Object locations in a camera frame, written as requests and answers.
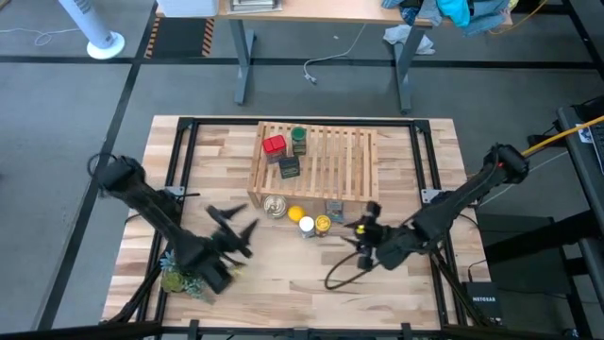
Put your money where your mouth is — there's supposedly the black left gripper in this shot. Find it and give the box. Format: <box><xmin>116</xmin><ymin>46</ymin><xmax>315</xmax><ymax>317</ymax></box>
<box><xmin>206</xmin><ymin>202</ymin><xmax>260</xmax><ymax>265</ymax></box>

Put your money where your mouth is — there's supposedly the red-lidded paprika tin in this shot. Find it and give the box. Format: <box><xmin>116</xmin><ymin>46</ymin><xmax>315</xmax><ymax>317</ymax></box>
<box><xmin>261</xmin><ymin>134</ymin><xmax>288</xmax><ymax>165</ymax></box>

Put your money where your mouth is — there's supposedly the white floor cable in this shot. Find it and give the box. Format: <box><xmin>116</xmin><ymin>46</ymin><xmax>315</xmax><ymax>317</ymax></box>
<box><xmin>0</xmin><ymin>26</ymin><xmax>81</xmax><ymax>47</ymax></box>

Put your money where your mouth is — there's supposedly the wooden slatted shelf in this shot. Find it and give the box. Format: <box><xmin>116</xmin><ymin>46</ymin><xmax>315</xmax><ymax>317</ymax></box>
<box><xmin>247</xmin><ymin>121</ymin><xmax>380</xmax><ymax>209</ymax></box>

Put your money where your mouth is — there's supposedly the white cloth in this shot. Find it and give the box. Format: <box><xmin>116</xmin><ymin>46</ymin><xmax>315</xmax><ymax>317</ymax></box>
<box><xmin>382</xmin><ymin>24</ymin><xmax>435</xmax><ymax>56</ymax></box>

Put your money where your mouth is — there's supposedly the dark green pepper tin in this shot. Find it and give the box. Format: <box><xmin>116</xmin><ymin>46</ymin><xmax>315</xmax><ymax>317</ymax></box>
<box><xmin>277</xmin><ymin>155</ymin><xmax>302</xmax><ymax>180</ymax></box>

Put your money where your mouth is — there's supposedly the potted succulent plant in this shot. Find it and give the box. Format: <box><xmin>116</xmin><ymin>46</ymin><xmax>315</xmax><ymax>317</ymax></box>
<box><xmin>159</xmin><ymin>249</ymin><xmax>213</xmax><ymax>303</ymax></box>

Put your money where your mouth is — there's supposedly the wooden desk with grey legs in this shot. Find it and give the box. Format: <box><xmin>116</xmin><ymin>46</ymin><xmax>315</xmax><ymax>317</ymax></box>
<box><xmin>155</xmin><ymin>0</ymin><xmax>513</xmax><ymax>114</ymax></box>

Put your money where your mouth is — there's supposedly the white-lidded bagel seasoning jar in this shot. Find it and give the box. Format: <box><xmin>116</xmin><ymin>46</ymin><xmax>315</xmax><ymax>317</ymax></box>
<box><xmin>298</xmin><ymin>215</ymin><xmax>316</xmax><ymax>240</ymax></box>

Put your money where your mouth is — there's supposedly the green-lidded spice jar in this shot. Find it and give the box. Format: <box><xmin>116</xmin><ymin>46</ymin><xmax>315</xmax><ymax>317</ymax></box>
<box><xmin>290</xmin><ymin>126</ymin><xmax>309</xmax><ymax>157</ymax></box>

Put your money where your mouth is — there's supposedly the grey floor cable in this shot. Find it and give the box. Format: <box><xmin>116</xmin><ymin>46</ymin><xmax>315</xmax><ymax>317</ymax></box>
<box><xmin>303</xmin><ymin>23</ymin><xmax>367</xmax><ymax>86</ymax></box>

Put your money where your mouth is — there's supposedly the black aluminium table frame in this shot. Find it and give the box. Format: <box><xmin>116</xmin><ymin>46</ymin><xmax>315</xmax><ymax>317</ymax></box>
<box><xmin>101</xmin><ymin>116</ymin><xmax>504</xmax><ymax>340</ymax></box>

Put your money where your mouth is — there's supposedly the yellow cable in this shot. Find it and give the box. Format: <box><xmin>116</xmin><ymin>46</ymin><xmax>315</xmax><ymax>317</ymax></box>
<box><xmin>521</xmin><ymin>115</ymin><xmax>604</xmax><ymax>157</ymax></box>

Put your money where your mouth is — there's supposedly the tuna can with pull tab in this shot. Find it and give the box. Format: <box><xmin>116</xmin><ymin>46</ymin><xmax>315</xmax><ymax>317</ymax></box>
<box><xmin>262</xmin><ymin>194</ymin><xmax>289</xmax><ymax>219</ymax></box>

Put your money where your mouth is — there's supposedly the white storage box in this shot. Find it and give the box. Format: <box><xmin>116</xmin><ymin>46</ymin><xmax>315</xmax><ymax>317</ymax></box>
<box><xmin>157</xmin><ymin>0</ymin><xmax>221</xmax><ymax>19</ymax></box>

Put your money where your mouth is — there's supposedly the blue snack packet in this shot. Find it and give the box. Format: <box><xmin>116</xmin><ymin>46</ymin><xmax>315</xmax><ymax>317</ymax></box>
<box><xmin>325</xmin><ymin>199</ymin><xmax>345</xmax><ymax>224</ymax></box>

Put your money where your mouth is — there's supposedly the black hazard-striped floor mat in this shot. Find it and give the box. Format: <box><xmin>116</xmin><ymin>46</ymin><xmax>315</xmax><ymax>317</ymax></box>
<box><xmin>143</xmin><ymin>17</ymin><xmax>216</xmax><ymax>60</ymax></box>

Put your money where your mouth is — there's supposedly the stack of papers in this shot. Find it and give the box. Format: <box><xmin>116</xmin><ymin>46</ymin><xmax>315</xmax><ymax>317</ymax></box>
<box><xmin>229</xmin><ymin>0</ymin><xmax>283</xmax><ymax>14</ymax></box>

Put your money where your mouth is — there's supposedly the yellow-lidded onion spice jar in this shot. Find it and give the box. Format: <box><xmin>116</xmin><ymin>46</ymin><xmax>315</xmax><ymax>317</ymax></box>
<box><xmin>314</xmin><ymin>214</ymin><xmax>332</xmax><ymax>238</ymax></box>

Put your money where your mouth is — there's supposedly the pile of clothes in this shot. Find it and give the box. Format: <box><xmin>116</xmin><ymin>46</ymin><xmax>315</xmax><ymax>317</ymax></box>
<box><xmin>380</xmin><ymin>0</ymin><xmax>520</xmax><ymax>38</ymax></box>

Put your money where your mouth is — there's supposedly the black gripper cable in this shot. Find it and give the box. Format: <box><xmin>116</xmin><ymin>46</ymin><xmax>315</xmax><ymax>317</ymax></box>
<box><xmin>324</xmin><ymin>247</ymin><xmax>377</xmax><ymax>291</ymax></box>

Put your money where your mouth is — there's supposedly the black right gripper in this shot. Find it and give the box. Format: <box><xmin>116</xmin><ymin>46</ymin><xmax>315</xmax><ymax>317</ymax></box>
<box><xmin>344</xmin><ymin>200</ymin><xmax>394</xmax><ymax>273</ymax></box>

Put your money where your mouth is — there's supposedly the black Netgear router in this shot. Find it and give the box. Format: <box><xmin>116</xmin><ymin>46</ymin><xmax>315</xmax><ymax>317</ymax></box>
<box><xmin>461</xmin><ymin>281</ymin><xmax>504</xmax><ymax>325</ymax></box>

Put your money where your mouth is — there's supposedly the black side desk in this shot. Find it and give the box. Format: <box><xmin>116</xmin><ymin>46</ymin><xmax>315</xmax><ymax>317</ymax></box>
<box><xmin>556</xmin><ymin>96</ymin><xmax>604</xmax><ymax>313</ymax></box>

